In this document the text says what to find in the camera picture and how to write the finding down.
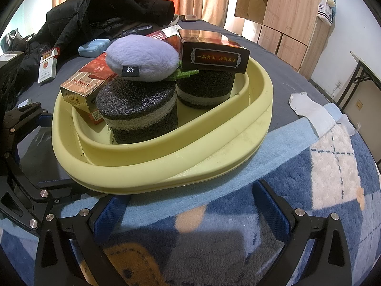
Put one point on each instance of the white blue striped bag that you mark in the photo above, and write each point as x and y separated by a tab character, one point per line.
326	10

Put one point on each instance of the white red cigarette pack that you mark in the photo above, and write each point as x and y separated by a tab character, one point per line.
47	68

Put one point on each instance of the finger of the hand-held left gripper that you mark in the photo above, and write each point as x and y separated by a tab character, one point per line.
41	119
56	183

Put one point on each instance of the blue white checked blanket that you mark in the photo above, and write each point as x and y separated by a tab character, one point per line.
238	235

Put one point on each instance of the small flat box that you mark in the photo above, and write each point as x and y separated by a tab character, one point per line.
190	17

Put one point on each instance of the yellow wall socket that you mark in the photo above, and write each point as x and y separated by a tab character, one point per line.
360	103

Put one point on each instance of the yellow plastic basin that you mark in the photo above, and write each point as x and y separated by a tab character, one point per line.
148	166

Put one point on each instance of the green plush leaf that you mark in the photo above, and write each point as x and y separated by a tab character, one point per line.
186	74

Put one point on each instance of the dark glossy carton box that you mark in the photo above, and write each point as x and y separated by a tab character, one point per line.
214	58

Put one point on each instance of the large black grey foam cylinder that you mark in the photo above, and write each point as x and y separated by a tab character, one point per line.
134	110

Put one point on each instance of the light blue case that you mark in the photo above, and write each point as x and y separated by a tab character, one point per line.
93	47

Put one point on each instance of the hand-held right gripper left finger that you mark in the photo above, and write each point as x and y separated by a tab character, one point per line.
110	217

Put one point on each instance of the white cloth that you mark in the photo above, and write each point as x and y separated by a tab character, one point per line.
312	113

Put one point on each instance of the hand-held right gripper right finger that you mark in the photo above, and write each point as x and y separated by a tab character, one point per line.
269	211

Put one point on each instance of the small black grey foam cylinder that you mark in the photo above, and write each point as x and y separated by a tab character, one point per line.
205	91

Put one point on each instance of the dark shiny bag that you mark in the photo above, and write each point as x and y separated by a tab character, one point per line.
12	40

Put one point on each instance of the beige curtain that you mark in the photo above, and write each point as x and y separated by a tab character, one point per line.
208	0

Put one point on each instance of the black jacket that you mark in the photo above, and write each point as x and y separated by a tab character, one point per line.
98	12

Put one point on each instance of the wooden wardrobe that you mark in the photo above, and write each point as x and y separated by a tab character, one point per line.
285	18

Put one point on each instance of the purple plush toy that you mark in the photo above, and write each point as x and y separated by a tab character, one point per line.
140	55

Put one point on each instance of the red carton box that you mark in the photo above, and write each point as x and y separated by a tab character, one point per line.
86	80

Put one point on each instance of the black folding table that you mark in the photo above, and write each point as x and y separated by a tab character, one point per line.
366	74

